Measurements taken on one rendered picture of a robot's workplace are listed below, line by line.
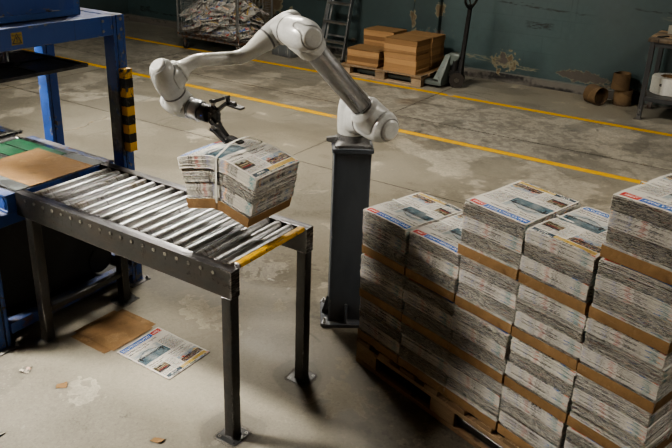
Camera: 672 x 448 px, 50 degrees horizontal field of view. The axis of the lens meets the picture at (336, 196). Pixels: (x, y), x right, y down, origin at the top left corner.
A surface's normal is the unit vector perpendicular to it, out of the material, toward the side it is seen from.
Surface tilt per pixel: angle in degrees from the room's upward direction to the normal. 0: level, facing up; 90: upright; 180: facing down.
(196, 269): 90
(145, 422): 0
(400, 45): 91
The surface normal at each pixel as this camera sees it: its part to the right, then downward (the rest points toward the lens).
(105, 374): 0.04, -0.93
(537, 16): -0.55, 0.30
